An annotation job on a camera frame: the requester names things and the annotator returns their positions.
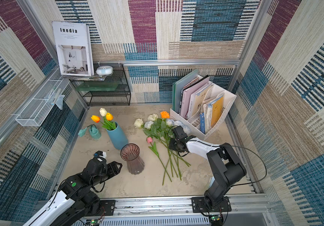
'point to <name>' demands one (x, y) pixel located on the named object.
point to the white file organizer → (193, 124)
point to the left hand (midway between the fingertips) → (119, 166)
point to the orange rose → (164, 114)
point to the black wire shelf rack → (121, 96)
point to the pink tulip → (154, 149)
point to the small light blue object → (212, 181)
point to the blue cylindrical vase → (117, 137)
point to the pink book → (185, 95)
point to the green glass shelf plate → (97, 85)
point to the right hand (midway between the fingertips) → (170, 144)
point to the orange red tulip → (97, 119)
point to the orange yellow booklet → (213, 113)
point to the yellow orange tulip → (110, 125)
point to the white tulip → (103, 112)
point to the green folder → (177, 86)
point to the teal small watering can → (94, 133)
